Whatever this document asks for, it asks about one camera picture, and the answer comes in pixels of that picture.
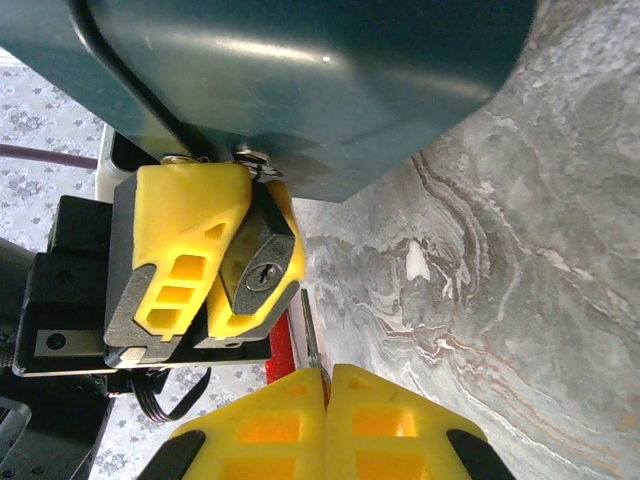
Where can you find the red plastic piece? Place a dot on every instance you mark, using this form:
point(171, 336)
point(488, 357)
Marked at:
point(281, 350)

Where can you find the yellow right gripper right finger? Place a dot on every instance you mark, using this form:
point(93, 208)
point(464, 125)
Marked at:
point(390, 425)

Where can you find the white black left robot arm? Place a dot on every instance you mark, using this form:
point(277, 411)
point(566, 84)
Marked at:
point(12, 270)

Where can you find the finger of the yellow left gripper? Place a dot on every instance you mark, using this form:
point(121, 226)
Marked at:
point(222, 322)
point(175, 210)

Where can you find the teal metal box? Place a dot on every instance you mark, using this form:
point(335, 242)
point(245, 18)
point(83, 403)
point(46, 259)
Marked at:
point(300, 75)

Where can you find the dark grey padlock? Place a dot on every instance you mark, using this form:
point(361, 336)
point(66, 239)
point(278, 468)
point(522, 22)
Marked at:
point(260, 270)

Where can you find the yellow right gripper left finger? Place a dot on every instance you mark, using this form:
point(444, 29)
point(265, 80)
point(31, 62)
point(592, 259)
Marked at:
point(270, 425)

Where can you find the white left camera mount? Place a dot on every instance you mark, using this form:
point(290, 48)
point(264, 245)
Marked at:
point(105, 165)

